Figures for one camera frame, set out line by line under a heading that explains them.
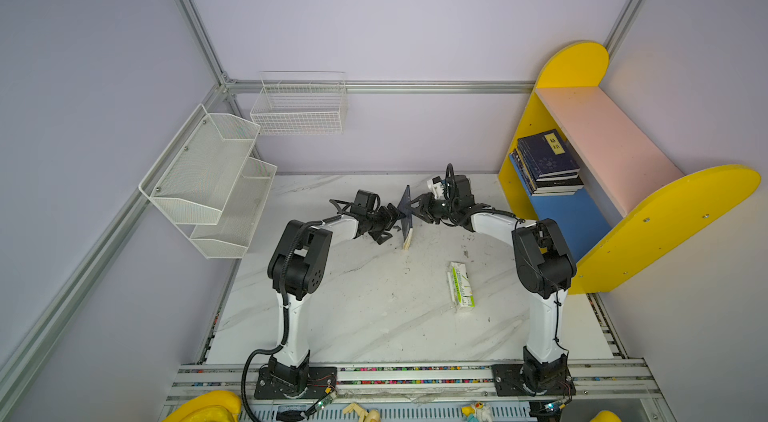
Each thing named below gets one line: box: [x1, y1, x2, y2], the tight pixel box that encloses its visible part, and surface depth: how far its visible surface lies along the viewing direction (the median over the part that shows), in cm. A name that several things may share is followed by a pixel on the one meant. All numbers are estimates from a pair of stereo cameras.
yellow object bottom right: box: [589, 410, 622, 422], surface depth 68 cm
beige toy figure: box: [342, 402, 381, 422], surface depth 70 cm
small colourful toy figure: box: [461, 402, 485, 417], surface depth 69 cm
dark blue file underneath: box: [518, 129, 581, 178], surface depth 100 cm
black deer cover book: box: [511, 149, 584, 197], surface depth 94 cm
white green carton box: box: [447, 262, 476, 309], surface depth 88 cm
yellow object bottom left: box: [162, 390, 242, 422], surface depth 69 cm
